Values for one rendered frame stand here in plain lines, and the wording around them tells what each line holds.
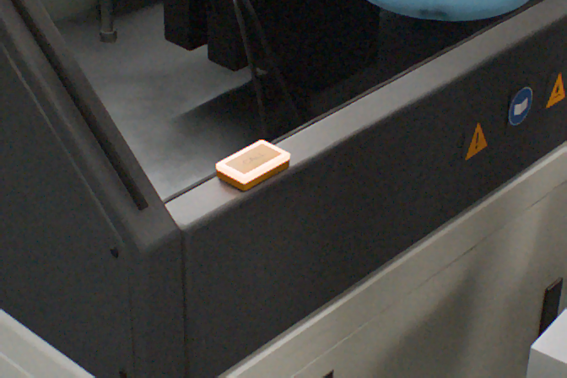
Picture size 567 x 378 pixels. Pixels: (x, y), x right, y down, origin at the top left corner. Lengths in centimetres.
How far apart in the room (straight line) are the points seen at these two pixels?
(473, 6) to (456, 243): 81
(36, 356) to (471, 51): 47
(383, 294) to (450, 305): 13
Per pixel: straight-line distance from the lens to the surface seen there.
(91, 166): 90
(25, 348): 110
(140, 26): 148
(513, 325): 144
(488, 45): 119
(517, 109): 124
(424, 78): 112
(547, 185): 136
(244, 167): 96
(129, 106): 131
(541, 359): 76
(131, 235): 90
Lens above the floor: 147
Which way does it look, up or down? 32 degrees down
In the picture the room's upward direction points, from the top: 1 degrees clockwise
